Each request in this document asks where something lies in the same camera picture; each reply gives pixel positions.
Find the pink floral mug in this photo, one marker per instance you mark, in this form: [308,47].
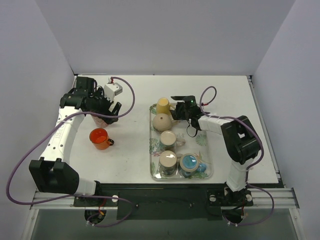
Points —
[100,123]

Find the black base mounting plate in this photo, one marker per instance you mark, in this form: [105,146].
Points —
[168,201]

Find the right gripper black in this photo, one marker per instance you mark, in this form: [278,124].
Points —
[178,110]

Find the cream floral mug front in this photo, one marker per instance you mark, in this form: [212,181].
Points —
[168,162]

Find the orange mug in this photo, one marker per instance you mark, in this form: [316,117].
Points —
[100,139]

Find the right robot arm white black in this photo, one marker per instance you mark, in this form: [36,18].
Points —
[241,140]

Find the cream leaf pattern mug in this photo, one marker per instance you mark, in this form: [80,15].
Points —
[168,141]

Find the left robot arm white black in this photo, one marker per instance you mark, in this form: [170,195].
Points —
[52,172]

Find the blue glazed mug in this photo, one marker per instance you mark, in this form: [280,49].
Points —
[190,165]

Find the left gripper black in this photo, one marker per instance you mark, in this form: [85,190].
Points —
[110,111]

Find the yellow mug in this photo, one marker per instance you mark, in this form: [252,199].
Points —
[163,106]

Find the round beige mug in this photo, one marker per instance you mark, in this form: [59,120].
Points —
[163,122]

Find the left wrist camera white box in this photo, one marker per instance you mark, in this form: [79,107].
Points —
[111,90]

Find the floral plastic tray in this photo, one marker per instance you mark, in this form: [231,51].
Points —
[197,146]

